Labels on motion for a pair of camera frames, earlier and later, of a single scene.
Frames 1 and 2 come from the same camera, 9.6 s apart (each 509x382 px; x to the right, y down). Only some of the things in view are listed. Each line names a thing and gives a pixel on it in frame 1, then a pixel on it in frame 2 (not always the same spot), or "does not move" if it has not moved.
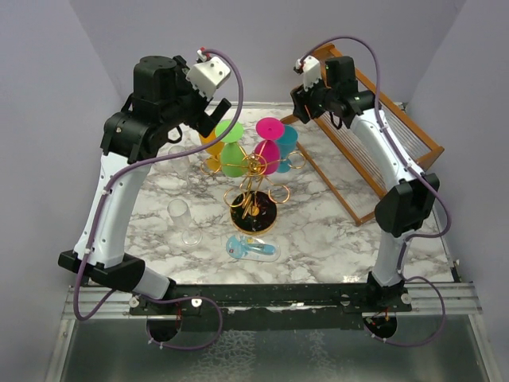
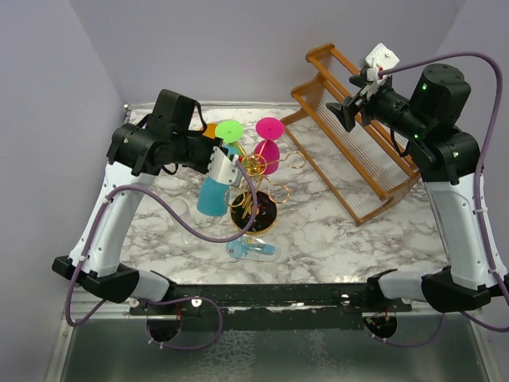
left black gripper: x=206 y=124 to x=203 y=169
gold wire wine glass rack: x=253 y=210 does not move
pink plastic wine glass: x=270 y=129 does not move
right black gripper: x=299 y=96 to x=363 y=100
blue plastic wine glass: x=287 y=146 to x=213 y=196
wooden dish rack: x=339 y=153 does not move
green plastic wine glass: x=234 y=162 does not move
